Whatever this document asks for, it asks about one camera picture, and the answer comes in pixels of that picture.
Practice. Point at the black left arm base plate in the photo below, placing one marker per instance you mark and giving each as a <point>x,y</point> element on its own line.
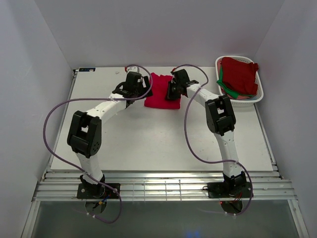
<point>109,191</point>

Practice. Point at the light blue t shirt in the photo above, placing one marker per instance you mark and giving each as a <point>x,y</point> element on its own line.
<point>241,98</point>

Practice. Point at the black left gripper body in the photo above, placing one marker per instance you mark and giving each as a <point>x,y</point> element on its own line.
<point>140,91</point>

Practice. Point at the green t shirt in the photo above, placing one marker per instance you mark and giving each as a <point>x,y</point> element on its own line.
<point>227,90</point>

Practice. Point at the blue label sticker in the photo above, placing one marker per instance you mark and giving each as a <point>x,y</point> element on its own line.
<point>87,69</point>

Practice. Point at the pink t shirt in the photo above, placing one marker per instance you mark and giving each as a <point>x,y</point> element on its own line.
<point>220,65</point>

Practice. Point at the dark red folded t shirt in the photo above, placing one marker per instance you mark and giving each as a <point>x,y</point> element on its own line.
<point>238,77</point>

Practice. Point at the bright red t shirt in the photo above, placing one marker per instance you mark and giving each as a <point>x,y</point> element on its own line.
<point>159,90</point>

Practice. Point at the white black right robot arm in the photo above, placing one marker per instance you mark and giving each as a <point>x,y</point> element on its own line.
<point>221,122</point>

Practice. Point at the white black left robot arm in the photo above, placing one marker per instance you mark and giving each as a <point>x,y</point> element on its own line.
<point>85,133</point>

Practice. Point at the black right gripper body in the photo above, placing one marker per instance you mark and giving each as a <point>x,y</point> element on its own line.
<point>173,92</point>

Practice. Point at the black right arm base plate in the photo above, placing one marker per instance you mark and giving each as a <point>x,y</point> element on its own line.
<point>222,190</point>

